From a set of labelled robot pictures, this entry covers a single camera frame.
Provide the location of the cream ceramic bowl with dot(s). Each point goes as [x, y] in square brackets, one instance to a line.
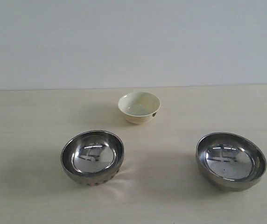
[139, 107]

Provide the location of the stainless steel bowl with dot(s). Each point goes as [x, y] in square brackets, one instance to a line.
[229, 161]
[92, 158]

